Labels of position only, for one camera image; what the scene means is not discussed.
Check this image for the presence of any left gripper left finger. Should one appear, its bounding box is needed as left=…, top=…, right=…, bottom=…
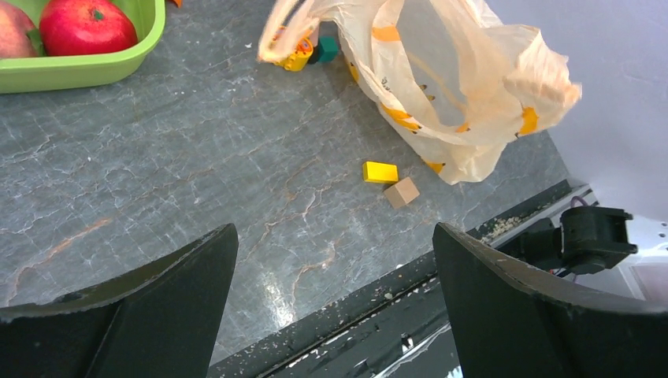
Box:
left=1, top=224, right=239, bottom=377

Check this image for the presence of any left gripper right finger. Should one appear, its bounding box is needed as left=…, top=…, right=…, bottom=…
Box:
left=432, top=223, right=667, bottom=377

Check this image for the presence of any translucent orange plastic bag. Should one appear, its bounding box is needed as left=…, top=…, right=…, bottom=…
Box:
left=258, top=0, right=581, bottom=184

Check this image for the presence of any red fake fruit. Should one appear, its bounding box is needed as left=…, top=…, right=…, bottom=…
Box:
left=39, top=0, right=139, bottom=56

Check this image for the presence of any pink fake peach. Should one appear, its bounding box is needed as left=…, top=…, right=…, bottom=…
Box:
left=1, top=1, right=43, bottom=59

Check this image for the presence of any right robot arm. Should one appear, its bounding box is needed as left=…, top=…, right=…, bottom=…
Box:
left=496, top=206, right=667, bottom=303

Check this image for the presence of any brown wooden block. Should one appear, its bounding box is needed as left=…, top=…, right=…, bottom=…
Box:
left=384, top=177, right=420, bottom=209

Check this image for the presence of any yellow block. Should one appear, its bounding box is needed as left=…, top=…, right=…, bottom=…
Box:
left=362, top=161, right=399, bottom=184

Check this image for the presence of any green plastic basin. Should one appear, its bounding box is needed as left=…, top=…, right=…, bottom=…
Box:
left=1, top=0, right=165, bottom=94

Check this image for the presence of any yellow red toy fruit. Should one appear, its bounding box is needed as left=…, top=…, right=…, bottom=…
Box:
left=273, top=28, right=319, bottom=72

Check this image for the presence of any teal small cube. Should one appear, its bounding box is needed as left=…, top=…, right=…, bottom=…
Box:
left=309, top=36, right=339, bottom=64

